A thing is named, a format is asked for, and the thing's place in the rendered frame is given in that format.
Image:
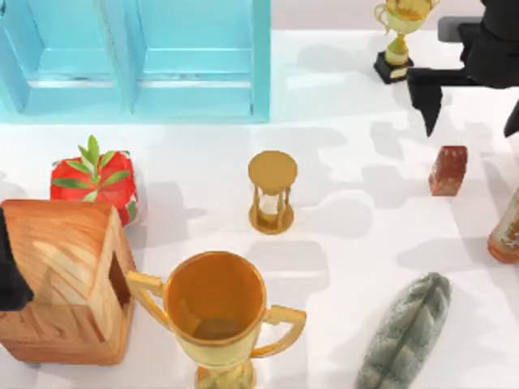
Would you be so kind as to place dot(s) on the grey rounded box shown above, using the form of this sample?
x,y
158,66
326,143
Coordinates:
x,y
449,29

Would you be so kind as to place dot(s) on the small gold trophy black base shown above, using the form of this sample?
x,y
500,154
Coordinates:
x,y
396,48

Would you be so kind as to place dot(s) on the reddish brown block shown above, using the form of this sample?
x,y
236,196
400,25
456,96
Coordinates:
x,y
448,170

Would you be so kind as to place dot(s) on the orange bottle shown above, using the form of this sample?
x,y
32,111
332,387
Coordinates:
x,y
509,239

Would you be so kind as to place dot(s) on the golden hourglass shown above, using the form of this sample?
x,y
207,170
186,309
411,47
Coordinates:
x,y
271,170

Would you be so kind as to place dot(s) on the grey green bread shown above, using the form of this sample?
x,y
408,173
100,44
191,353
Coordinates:
x,y
405,336

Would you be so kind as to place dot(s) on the light blue rack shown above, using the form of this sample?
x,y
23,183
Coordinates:
x,y
194,61

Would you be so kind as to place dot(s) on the large gold trophy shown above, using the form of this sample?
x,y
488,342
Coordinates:
x,y
219,291

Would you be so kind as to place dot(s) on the red plant pot green leaves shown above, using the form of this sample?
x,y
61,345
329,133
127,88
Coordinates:
x,y
73,182

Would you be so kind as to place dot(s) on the wooden box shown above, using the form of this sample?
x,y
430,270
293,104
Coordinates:
x,y
61,251

